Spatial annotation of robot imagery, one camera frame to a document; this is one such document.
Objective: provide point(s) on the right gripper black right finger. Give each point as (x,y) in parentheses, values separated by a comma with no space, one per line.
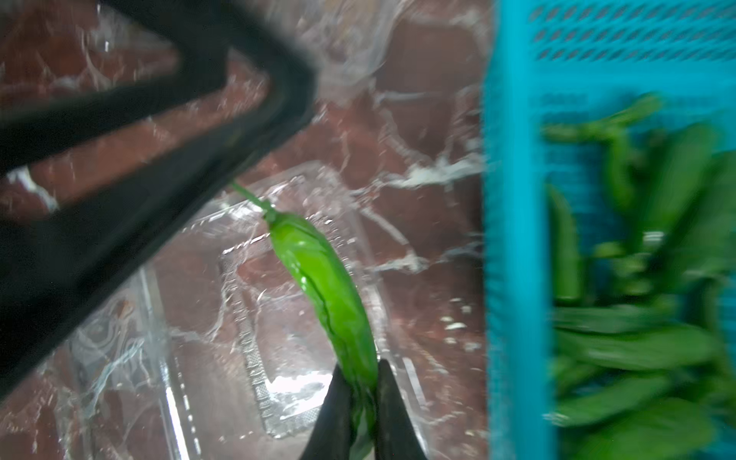
(395,437)

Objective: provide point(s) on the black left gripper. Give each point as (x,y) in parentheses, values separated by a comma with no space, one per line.
(56,271)

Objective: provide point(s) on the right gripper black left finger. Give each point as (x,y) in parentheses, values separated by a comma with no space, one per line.
(331,438)

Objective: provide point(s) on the small green pepper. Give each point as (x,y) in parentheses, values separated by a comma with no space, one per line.
(318,271)

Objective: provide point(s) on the clear clamshell container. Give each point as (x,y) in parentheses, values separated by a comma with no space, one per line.
(209,351)

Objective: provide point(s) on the teal perforated plastic basket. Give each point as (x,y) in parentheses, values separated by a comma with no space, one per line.
(567,62)

